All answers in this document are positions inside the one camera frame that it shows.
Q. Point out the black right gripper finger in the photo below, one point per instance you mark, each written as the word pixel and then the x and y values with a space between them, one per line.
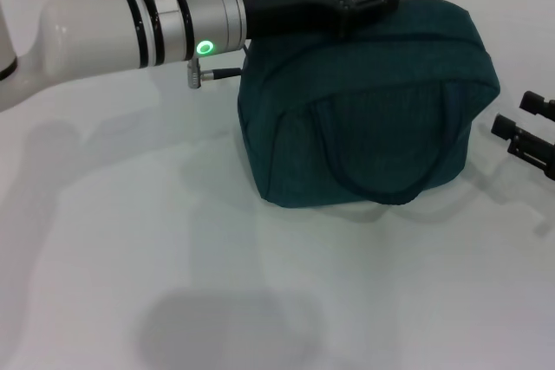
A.
pixel 522 144
pixel 537 103

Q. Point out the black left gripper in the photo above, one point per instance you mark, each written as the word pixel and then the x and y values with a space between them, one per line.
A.
pixel 290 4

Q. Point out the dark teal fabric bag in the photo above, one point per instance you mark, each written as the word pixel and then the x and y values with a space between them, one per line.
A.
pixel 368 105

